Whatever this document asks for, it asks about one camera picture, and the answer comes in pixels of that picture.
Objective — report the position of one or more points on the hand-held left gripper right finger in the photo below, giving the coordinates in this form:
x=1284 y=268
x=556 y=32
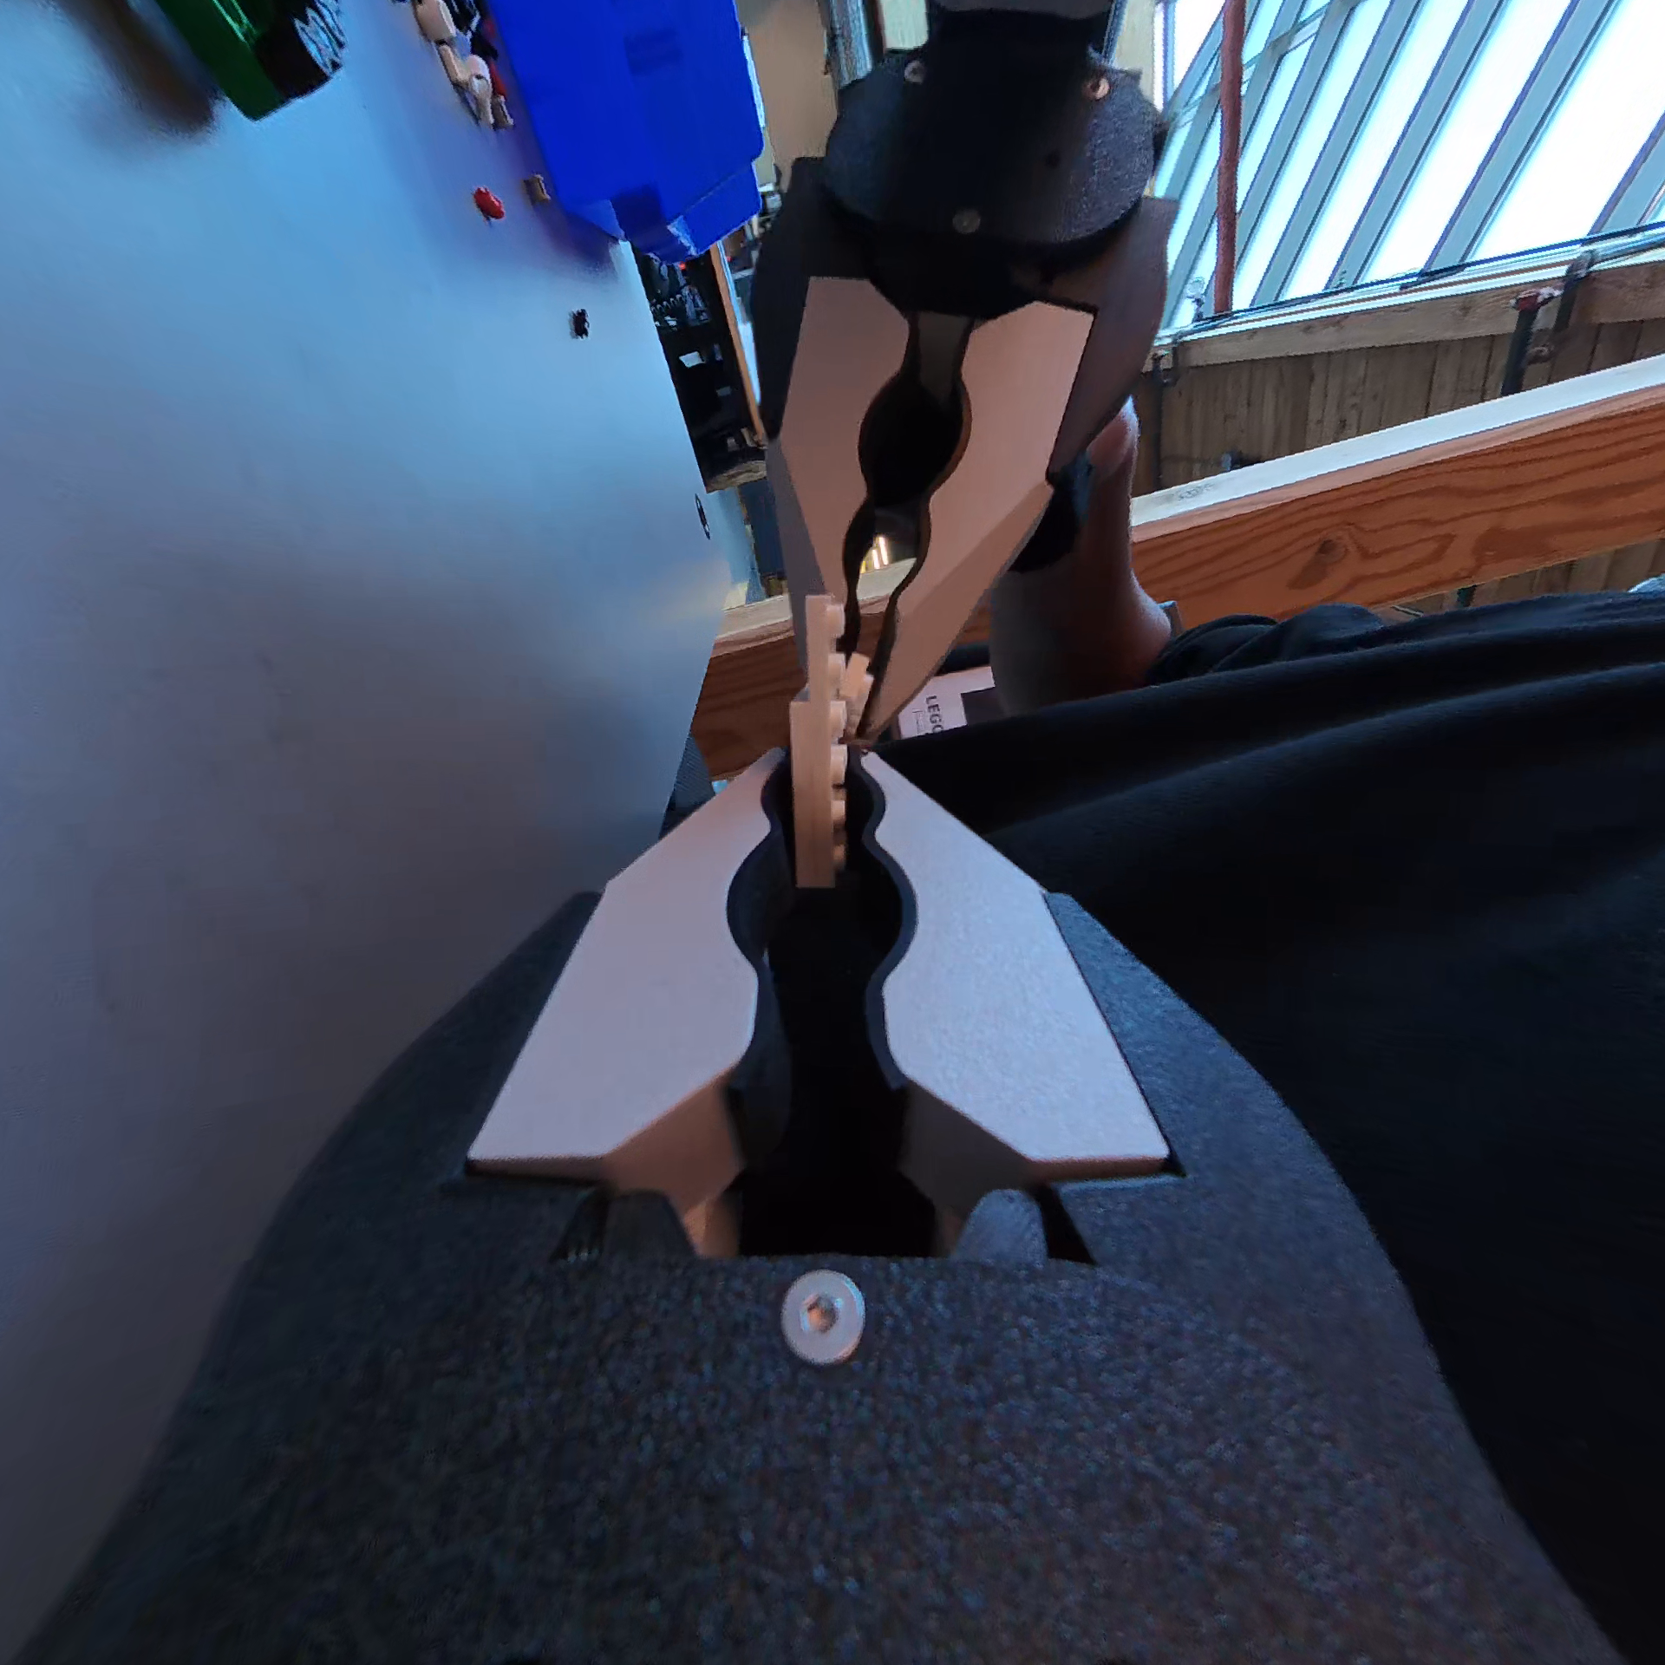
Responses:
x=1016 y=1015

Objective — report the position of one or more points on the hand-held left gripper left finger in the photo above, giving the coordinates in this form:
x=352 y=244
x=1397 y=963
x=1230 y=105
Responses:
x=612 y=1015

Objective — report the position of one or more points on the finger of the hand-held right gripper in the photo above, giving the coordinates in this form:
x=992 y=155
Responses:
x=1016 y=416
x=820 y=416

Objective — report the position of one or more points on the white lego plate assembly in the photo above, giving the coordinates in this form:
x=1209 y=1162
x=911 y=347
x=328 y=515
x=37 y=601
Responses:
x=818 y=807

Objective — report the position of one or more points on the black lego wheel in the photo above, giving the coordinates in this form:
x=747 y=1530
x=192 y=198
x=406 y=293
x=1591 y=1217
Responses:
x=313 y=38

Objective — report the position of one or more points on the green lego panel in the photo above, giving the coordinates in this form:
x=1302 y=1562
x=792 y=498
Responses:
x=229 y=52

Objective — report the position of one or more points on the person's right hand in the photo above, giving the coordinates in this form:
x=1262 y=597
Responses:
x=1107 y=624

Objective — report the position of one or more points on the dark storage rack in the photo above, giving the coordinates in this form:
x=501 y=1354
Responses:
x=697 y=377

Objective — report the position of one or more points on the red pipe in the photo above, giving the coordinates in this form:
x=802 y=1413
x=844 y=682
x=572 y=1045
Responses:
x=1230 y=157

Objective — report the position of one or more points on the white printed paper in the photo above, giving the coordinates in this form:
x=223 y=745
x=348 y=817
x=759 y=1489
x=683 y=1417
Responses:
x=941 y=710

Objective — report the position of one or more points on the wooden beam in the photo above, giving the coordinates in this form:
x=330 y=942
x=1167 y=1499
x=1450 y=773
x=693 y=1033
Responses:
x=1367 y=519

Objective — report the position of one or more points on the blue plastic bin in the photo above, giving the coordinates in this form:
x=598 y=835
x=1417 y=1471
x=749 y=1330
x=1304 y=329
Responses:
x=626 y=103

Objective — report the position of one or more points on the slatted window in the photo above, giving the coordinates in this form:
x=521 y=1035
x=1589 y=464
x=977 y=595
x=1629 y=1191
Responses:
x=1432 y=129

